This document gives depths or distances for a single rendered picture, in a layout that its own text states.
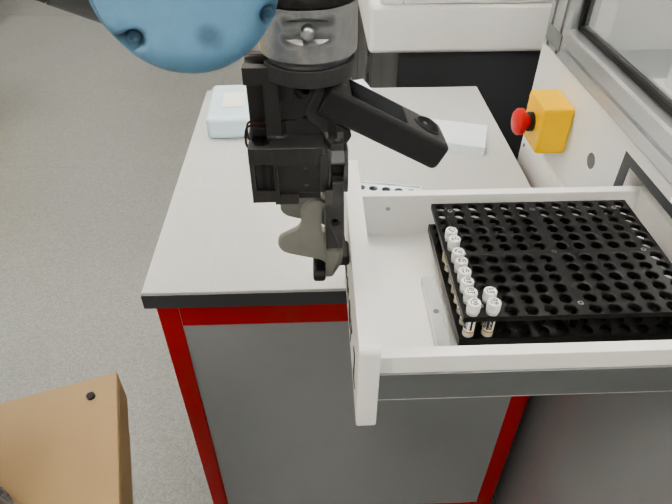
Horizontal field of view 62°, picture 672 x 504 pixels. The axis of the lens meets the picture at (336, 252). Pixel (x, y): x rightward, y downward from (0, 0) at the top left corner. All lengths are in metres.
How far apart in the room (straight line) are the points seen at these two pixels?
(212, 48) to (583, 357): 0.41
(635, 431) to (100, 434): 0.59
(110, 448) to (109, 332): 1.27
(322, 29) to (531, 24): 0.99
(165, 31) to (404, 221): 0.49
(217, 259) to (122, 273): 1.24
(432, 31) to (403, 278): 0.78
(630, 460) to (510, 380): 0.30
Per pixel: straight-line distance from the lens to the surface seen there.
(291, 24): 0.42
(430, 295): 0.61
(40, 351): 1.86
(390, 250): 0.68
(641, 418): 0.77
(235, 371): 0.89
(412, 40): 1.32
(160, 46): 0.24
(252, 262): 0.78
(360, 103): 0.45
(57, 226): 2.33
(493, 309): 0.52
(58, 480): 0.58
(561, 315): 0.55
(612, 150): 0.79
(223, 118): 1.06
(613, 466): 0.85
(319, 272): 0.53
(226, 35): 0.24
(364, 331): 0.46
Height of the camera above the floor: 1.27
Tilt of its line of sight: 40 degrees down
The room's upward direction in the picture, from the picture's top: straight up
